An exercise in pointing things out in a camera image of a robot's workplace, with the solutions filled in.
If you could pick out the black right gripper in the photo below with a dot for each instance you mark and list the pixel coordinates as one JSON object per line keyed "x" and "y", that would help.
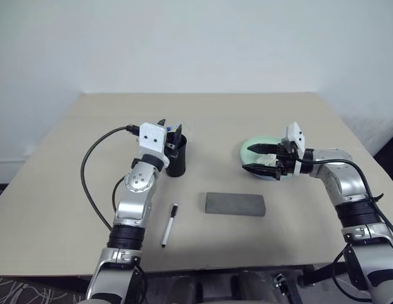
{"x": 286, "y": 160}

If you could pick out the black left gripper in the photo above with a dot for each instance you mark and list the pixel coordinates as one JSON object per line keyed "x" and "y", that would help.
{"x": 172, "y": 147}

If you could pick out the white marker blue cap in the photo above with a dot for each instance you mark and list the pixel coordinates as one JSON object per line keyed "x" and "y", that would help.
{"x": 171, "y": 129}

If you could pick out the white tissue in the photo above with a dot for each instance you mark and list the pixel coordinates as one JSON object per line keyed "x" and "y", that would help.
{"x": 267, "y": 159}

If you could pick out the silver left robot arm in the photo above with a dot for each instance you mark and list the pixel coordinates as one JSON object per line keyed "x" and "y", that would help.
{"x": 133, "y": 206}

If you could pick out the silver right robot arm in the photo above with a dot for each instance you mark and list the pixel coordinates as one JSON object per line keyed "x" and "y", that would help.
{"x": 342, "y": 187}

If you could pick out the black pen holder cup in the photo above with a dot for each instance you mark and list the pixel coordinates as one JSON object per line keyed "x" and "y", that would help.
{"x": 177, "y": 168}

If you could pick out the grey rectangular case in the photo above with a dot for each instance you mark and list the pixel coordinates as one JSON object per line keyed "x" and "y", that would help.
{"x": 234, "y": 204}

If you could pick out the white marker black cap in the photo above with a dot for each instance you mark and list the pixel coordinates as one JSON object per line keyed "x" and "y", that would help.
{"x": 168, "y": 228}

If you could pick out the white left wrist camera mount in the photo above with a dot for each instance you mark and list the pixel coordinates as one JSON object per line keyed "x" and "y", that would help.
{"x": 152, "y": 137}

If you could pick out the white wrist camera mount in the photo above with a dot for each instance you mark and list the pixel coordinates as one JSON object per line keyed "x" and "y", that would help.
{"x": 152, "y": 137}
{"x": 294, "y": 133}

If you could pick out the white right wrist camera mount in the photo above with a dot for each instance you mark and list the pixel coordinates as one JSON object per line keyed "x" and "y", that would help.
{"x": 294, "y": 133}

